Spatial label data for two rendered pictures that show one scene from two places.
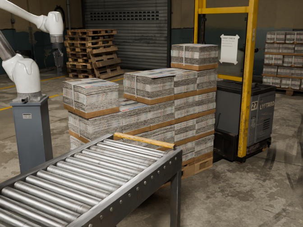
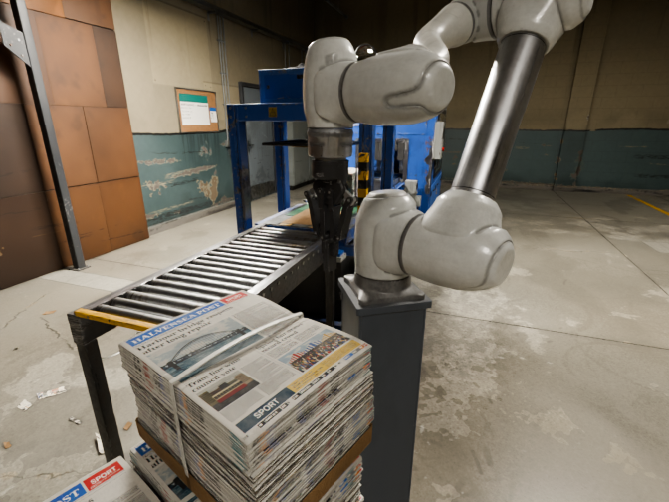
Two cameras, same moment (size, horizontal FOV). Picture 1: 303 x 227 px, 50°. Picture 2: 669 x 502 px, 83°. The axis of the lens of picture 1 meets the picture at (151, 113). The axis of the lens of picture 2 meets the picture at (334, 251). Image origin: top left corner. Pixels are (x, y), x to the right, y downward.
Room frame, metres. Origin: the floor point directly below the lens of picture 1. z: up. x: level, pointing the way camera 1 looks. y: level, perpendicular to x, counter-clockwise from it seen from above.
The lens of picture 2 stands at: (3.09, 0.52, 1.44)
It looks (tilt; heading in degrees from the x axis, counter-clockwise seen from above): 19 degrees down; 169
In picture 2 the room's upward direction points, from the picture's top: straight up
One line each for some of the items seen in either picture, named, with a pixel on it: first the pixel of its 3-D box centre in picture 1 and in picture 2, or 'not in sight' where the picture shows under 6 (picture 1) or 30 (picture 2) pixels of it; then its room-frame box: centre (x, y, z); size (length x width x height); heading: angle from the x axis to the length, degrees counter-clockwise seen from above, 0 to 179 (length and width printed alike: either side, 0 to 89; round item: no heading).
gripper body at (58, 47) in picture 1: (57, 49); (330, 181); (2.33, 0.66, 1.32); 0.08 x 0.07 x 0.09; 40
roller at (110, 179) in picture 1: (91, 174); (216, 280); (1.47, 0.30, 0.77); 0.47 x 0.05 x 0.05; 59
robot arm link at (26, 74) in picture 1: (26, 74); (387, 231); (2.18, 0.84, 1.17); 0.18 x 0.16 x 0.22; 34
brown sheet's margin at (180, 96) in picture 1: (172, 91); not in sight; (3.05, -0.20, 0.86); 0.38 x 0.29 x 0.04; 40
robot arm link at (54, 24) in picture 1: (54, 23); (334, 84); (2.34, 0.67, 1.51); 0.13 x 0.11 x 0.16; 34
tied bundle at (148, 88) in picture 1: (148, 86); not in sight; (2.86, 0.03, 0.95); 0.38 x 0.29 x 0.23; 41
